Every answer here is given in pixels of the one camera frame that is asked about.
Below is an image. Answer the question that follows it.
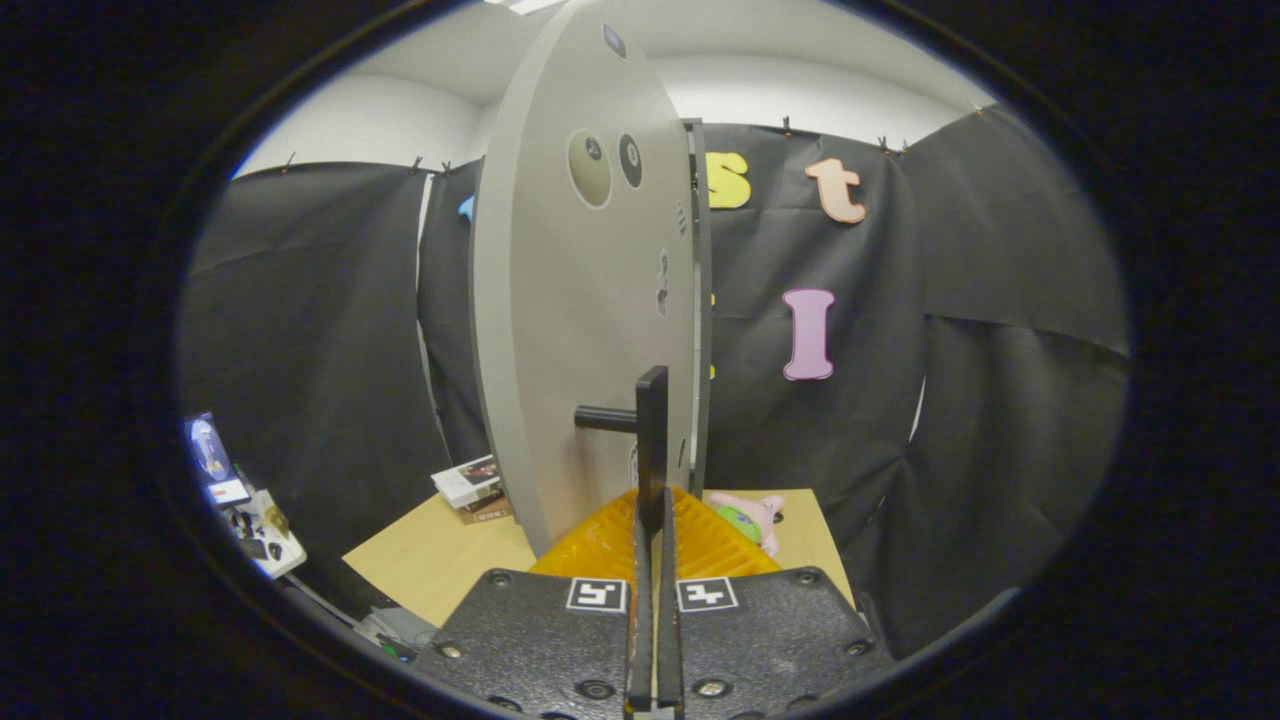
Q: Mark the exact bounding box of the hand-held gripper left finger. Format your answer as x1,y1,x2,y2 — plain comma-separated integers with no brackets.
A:
412,487,657,720

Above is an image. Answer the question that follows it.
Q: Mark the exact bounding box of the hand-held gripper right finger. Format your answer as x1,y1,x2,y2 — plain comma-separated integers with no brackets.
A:
655,487,896,720

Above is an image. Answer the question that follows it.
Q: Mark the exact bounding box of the black door handle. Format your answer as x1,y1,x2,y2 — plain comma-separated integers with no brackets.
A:
574,365,669,531

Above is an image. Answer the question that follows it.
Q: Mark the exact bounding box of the grey shoe cabinet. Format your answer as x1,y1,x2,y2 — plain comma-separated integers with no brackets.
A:
683,117,714,498

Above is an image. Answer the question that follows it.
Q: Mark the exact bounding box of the light grey shoe cabinet door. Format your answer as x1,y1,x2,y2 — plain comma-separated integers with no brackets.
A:
470,0,701,559

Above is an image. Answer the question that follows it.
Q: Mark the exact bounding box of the pink and green plush toy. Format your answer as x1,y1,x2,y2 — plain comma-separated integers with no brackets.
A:
708,490,786,559

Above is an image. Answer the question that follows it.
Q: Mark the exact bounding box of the white book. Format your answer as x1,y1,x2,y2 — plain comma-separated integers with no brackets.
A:
432,455,503,508

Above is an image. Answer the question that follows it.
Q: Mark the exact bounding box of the white side table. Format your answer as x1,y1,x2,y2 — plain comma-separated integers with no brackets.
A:
228,488,308,581

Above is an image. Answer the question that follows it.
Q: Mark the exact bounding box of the black backdrop cloth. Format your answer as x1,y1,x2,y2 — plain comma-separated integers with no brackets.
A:
175,105,1131,661

